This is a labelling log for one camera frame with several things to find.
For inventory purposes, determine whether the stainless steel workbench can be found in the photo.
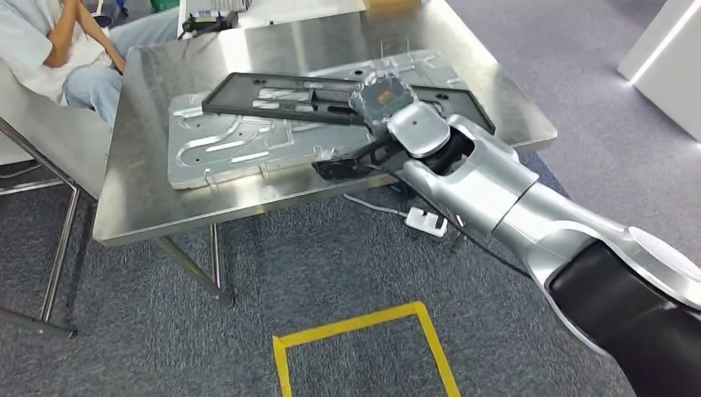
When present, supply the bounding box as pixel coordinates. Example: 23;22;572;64
92;0;559;308

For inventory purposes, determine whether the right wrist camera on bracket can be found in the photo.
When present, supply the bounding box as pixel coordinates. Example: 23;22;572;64
312;139;409;182

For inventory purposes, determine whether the person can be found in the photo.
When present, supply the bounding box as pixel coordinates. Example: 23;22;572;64
0;0;182;124

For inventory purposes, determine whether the long black plastic part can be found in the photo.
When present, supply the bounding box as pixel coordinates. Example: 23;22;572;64
201;72;497;136

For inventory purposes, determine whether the white power strip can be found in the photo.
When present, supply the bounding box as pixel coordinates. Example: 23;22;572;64
405;207;449;238

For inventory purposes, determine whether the stamped grey metal plate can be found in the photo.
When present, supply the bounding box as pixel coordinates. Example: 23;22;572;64
166;49;472;191

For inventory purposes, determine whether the white power cable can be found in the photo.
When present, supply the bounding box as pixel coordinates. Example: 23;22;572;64
343;193;409;218

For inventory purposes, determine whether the white desk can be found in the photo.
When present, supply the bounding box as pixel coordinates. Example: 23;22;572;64
176;0;367;40

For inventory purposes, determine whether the black power adapter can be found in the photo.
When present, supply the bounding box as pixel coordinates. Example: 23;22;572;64
389;183;418;203

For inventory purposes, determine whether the black tool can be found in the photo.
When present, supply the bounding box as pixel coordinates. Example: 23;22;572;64
178;9;241;41

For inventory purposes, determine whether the steel side table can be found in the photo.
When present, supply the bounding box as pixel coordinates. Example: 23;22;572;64
0;57;113;340

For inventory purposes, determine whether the white lit display plinth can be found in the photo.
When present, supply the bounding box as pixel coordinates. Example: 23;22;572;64
618;0;701;142

